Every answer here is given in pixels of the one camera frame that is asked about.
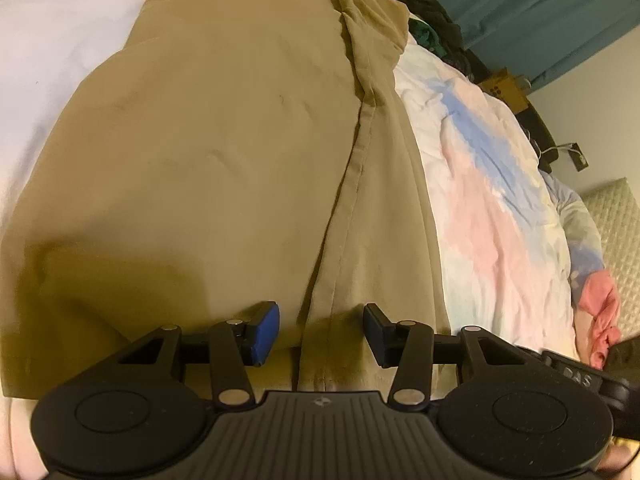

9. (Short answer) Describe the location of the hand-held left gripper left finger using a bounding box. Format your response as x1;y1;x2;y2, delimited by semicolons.
102;301;281;408

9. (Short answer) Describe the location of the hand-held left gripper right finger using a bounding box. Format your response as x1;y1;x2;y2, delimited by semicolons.
363;303;538;408

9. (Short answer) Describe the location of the tan t-shirt with white print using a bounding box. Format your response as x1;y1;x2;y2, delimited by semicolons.
0;0;449;402

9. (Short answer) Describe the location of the pink cloth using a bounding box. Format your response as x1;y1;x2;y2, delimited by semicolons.
576;267;624;369

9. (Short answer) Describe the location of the quilted beige headboard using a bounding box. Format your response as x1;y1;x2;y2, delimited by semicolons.
577;176;640;342

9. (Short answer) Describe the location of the light blue pillow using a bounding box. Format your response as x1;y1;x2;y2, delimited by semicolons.
539;169;609;282

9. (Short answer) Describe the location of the pastel tie-dye duvet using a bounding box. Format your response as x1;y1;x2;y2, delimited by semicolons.
0;0;583;480

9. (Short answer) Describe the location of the yellow cardboard box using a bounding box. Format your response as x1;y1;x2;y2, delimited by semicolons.
476;67;532;114

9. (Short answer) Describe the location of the green garment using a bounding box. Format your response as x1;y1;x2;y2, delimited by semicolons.
407;17;447;59

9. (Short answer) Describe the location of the black garment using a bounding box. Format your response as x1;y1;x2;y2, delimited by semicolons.
382;0;484;82

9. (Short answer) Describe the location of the wide blue curtain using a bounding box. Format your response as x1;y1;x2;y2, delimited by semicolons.
370;0;640;92

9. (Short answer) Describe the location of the white charging cable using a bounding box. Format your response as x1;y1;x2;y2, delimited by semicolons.
524;127;577;159

